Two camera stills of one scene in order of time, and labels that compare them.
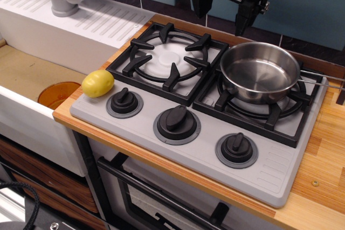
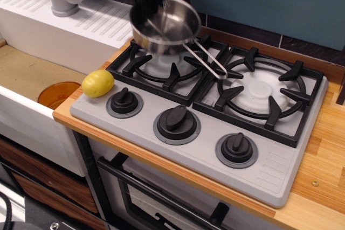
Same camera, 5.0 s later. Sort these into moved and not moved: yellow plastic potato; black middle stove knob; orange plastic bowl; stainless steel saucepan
Moved: stainless steel saucepan
Not moved: yellow plastic potato; black middle stove knob; orange plastic bowl
